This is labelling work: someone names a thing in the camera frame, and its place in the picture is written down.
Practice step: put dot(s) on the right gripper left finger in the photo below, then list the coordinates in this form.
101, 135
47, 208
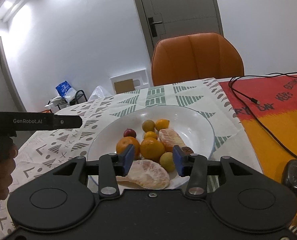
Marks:
107, 168

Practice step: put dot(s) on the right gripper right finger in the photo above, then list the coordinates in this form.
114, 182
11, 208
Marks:
204, 174

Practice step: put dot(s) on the dark red fruit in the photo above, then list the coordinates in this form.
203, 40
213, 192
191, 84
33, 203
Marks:
130, 133
187, 151

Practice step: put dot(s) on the yellow-green lemon front plate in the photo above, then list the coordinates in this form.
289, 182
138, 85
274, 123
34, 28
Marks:
166, 161

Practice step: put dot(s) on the large peeled pomelo segment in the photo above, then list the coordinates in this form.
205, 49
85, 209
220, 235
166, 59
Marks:
147, 174

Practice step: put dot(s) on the peeled pomelo piece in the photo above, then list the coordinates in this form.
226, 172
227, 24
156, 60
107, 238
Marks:
170, 138

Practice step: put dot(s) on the large orange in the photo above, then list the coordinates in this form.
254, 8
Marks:
152, 149

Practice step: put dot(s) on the small tangerine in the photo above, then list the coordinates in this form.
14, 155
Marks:
162, 124
150, 134

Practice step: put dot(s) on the small tangerine front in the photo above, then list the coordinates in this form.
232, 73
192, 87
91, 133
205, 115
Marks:
162, 124

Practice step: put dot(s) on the green-yellow lime fruit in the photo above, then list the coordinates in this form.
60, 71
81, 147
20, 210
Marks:
148, 126

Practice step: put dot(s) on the grey door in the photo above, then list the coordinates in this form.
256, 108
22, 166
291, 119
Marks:
179, 17
10, 100

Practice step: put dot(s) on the white ceramic plate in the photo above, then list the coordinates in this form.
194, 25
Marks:
194, 129

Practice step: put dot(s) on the patterned white tablecloth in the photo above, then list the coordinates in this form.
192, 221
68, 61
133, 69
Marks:
46, 150

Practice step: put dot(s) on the black metal rack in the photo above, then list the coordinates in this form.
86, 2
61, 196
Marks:
59, 103

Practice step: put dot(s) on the blue white plastic bag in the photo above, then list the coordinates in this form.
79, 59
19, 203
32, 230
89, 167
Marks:
66, 91

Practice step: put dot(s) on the clear plastic bag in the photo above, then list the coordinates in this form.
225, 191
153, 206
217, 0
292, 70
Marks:
99, 93

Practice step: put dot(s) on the brown cardboard piece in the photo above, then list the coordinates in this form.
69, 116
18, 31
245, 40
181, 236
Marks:
124, 86

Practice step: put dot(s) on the red orange cloth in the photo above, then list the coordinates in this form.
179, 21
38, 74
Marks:
277, 111

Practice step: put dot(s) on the orange leather chair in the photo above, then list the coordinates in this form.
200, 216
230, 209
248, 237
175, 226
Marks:
193, 57

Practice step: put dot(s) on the white foam packaging frame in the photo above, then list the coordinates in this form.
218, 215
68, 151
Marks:
139, 77

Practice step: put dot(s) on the black door handle lock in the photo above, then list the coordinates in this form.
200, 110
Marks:
152, 25

